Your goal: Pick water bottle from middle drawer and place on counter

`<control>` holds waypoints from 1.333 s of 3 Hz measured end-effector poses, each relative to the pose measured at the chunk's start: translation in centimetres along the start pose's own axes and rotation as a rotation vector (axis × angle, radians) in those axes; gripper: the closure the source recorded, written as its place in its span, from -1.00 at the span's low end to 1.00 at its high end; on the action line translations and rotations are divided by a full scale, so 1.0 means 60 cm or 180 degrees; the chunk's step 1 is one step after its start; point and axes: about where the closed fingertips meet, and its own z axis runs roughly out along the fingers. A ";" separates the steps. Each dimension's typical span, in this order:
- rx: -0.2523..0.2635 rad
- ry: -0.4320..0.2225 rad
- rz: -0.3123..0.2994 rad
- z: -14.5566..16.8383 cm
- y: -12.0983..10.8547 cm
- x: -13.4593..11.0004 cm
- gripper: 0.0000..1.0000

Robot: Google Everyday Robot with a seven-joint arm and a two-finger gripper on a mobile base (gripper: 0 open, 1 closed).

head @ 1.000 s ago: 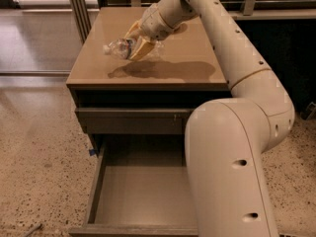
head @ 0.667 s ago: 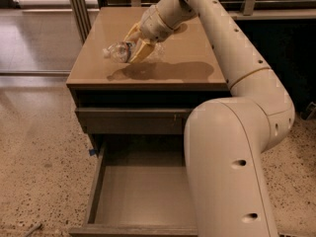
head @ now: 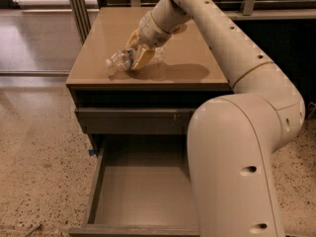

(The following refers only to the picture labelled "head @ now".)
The dark object by wall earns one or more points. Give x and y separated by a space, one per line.
311 111

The grey metal rod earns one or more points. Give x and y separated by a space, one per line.
32 229

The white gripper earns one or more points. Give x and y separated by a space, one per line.
153 30

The grey window ledge rail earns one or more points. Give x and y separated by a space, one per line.
297 14

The tan drawer cabinet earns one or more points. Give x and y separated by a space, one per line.
187 77

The blue tape piece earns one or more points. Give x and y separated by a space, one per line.
92 152

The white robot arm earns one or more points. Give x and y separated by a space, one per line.
230 138

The metal frame post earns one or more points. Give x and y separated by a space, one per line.
81 17

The clear plastic water bottle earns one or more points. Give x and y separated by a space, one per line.
123 59

